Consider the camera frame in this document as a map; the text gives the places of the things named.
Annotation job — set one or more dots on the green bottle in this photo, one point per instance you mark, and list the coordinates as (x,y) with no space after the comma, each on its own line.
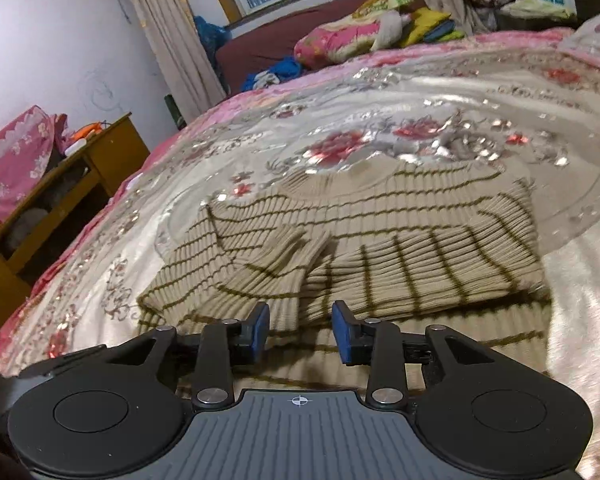
(175,112)

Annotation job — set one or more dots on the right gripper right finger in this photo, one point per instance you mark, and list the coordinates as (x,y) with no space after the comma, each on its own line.
(378,345)

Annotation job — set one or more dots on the wooden bedside desk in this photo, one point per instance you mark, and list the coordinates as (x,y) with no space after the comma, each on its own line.
(60,205)

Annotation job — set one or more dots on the beige striped knit sweater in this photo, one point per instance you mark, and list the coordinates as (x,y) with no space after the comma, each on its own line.
(452,244)

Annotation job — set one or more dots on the pink floral cover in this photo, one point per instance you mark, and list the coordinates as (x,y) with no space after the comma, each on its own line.
(26,147)

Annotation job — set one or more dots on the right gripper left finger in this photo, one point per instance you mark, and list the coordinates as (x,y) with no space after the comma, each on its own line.
(230,342)

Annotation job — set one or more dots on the light green folded cloth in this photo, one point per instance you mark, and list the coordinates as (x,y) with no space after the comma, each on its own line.
(538,10)

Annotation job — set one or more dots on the floral satin bedspread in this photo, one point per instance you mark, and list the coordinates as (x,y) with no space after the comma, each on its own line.
(472,412)

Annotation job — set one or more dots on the yellow folded cloth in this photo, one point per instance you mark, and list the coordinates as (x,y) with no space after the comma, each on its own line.
(426,26)

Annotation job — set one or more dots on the blue plastic bag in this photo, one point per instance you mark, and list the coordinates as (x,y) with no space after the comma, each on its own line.
(213,38)

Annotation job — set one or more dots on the pink floral folded quilt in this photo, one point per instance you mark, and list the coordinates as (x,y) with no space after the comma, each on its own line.
(374,26)

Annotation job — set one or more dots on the blue clothes pile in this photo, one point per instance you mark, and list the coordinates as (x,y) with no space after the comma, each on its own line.
(284,70)

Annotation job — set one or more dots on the beige left curtain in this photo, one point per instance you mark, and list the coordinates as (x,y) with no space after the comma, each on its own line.
(171,32)

